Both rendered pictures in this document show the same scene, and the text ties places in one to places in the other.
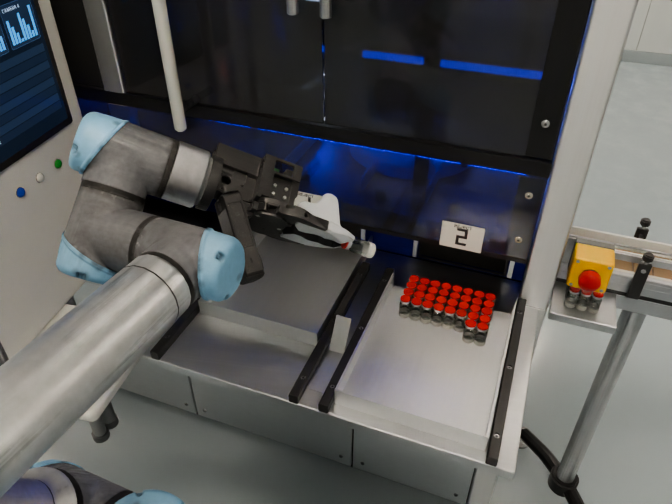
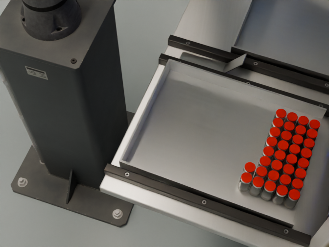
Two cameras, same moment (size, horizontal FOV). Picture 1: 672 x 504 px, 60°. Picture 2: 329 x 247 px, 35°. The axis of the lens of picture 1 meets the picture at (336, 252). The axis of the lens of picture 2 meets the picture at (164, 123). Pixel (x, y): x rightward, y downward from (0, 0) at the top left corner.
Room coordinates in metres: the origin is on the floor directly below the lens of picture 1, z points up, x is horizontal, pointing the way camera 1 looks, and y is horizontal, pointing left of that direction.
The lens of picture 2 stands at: (0.64, -0.67, 1.80)
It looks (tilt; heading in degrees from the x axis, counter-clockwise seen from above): 60 degrees down; 90
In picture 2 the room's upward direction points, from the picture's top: straight up
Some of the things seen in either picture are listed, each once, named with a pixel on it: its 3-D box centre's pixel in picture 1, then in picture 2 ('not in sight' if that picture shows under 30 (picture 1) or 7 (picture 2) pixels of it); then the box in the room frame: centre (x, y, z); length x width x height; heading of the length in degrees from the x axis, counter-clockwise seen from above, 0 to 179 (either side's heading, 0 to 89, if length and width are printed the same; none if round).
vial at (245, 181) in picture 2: (481, 334); (245, 182); (0.79, -0.28, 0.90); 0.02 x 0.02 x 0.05
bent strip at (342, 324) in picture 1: (330, 352); (211, 58); (0.74, 0.01, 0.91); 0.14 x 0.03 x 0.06; 159
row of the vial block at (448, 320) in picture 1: (443, 316); (268, 151); (0.84, -0.21, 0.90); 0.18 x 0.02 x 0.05; 69
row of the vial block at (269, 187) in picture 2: (445, 309); (279, 155); (0.86, -0.22, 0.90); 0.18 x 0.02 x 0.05; 69
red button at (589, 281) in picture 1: (589, 279); not in sight; (0.84, -0.48, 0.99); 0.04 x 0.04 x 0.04; 69
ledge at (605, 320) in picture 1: (582, 301); not in sight; (0.92, -0.53, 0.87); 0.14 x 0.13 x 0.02; 159
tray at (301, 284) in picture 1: (291, 272); (320, 30); (0.99, 0.10, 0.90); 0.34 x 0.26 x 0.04; 159
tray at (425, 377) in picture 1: (432, 349); (224, 138); (0.76, -0.18, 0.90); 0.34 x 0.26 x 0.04; 159
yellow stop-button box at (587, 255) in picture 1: (590, 265); not in sight; (0.89, -0.50, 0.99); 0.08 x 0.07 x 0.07; 159
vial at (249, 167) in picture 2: (469, 331); (248, 172); (0.80, -0.26, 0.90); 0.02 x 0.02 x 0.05
